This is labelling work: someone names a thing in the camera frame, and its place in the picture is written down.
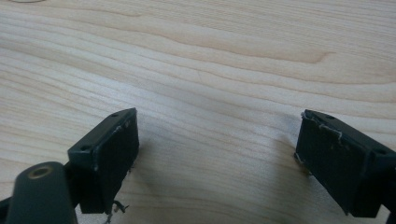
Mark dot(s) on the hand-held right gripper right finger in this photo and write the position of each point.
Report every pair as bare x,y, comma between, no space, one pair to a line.
339,168

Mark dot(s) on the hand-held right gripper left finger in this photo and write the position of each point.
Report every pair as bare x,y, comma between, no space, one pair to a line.
106,161

